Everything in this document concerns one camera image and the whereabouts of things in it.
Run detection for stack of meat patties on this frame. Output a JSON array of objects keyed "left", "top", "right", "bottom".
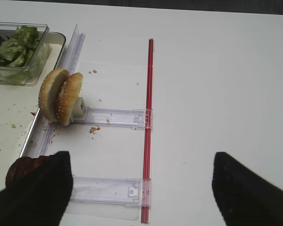
[{"left": 5, "top": 155, "right": 54, "bottom": 189}]

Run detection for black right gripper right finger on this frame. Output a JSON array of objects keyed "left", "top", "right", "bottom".
[{"left": 212, "top": 152, "right": 283, "bottom": 226}]

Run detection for clear long right tray guide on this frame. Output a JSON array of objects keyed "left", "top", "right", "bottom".
[{"left": 21, "top": 28, "right": 87, "bottom": 158}]

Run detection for sesame bun half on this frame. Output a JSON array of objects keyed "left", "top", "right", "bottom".
[
  {"left": 38, "top": 68, "right": 70, "bottom": 121},
  {"left": 56, "top": 73, "right": 83, "bottom": 126}
]

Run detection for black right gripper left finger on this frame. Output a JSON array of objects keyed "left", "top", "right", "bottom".
[{"left": 0, "top": 151, "right": 73, "bottom": 226}]

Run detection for clear rail holding patties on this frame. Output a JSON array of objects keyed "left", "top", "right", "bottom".
[{"left": 70, "top": 177, "right": 151, "bottom": 207}]

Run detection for green lettuce leaves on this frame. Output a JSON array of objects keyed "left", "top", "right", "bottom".
[{"left": 0, "top": 25, "right": 39, "bottom": 67}]

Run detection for white metal tray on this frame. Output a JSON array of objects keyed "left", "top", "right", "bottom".
[{"left": 0, "top": 32, "right": 71, "bottom": 190}]

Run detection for sesame bun half left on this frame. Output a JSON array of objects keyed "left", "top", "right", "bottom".
[{"left": 38, "top": 68, "right": 70, "bottom": 121}]

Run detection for red right boundary strip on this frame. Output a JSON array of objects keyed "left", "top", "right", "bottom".
[{"left": 141, "top": 39, "right": 154, "bottom": 224}]

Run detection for clear plastic salad container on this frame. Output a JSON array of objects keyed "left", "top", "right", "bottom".
[{"left": 0, "top": 22, "right": 51, "bottom": 85}]

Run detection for sesame bun half right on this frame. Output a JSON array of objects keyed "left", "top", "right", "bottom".
[{"left": 56, "top": 73, "right": 83, "bottom": 126}]

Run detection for clear rail holding buns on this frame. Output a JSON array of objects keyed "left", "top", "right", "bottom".
[{"left": 73, "top": 107, "right": 146, "bottom": 129}]

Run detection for white pusher block bun rail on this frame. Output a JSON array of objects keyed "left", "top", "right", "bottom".
[{"left": 70, "top": 97, "right": 87, "bottom": 122}]

